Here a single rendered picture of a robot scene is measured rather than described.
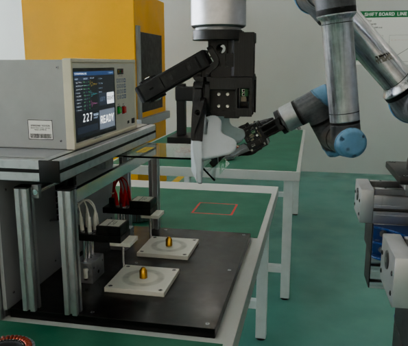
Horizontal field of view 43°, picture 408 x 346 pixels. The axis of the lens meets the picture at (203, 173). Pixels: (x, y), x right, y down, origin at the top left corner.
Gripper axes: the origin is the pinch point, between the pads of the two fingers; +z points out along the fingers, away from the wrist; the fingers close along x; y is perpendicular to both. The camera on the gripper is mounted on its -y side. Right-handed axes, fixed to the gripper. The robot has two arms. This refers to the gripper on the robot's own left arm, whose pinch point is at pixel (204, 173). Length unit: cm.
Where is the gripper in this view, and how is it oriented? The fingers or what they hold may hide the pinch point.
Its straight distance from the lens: 76.2
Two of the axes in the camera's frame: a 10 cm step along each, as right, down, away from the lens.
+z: 0.0, 9.8, 2.0
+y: 9.8, 0.3, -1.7
